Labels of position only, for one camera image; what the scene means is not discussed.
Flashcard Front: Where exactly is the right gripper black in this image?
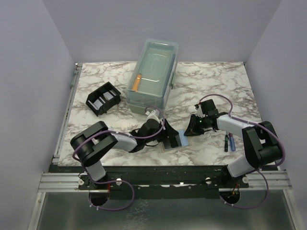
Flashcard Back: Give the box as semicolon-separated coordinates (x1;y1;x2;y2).
184;114;208;137

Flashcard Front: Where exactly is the black card box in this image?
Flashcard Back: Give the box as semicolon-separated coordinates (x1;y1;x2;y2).
86;82;121;116

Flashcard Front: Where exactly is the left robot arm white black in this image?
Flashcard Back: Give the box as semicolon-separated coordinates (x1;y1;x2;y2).
70;110;181;189

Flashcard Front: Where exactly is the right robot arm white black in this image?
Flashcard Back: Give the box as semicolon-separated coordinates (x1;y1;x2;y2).
184;99;284;188

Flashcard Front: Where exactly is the white card in box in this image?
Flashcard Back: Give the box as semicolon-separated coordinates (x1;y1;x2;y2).
94;92;114;108

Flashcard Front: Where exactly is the black green screwdriver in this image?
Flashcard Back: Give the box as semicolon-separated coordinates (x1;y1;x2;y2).
224;133;228;152

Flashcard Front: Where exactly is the translucent green plastic toolbox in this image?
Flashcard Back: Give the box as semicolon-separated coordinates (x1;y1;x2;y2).
126;39;178;115

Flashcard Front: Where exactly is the orange tool inside toolbox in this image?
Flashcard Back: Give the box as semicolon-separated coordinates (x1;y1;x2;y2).
132;74;142;92

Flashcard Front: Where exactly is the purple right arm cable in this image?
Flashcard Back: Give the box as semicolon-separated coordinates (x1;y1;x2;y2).
195;93;286;208

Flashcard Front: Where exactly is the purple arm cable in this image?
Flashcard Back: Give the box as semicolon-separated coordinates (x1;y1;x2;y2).
71;106;166;212
195;93;286;208

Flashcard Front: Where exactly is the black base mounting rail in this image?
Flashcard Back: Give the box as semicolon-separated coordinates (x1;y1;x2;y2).
79;165;248;199

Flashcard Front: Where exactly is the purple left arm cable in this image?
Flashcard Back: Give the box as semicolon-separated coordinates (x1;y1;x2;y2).
71;106;166;212

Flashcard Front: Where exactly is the aluminium extrusion rail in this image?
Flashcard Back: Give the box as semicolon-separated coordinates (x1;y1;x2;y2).
38;172;89;193

